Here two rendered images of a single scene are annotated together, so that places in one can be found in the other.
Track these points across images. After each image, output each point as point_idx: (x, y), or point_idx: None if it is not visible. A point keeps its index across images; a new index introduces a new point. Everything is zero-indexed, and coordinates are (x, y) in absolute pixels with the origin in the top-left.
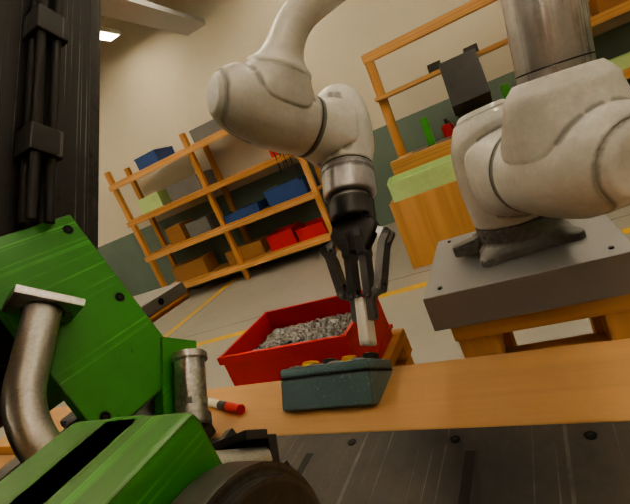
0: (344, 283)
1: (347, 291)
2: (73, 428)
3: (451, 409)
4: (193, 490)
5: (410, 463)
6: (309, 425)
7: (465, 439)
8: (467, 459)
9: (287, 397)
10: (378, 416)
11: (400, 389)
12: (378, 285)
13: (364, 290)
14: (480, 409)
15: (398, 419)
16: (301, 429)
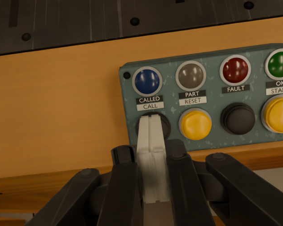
0: (231, 214)
1: (192, 164)
2: None
3: (33, 73)
4: None
5: (63, 8)
6: (211, 37)
7: (17, 37)
8: (14, 18)
9: (270, 44)
10: (117, 58)
11: (104, 105)
12: (80, 176)
13: (130, 167)
14: (3, 74)
15: (90, 55)
16: (219, 30)
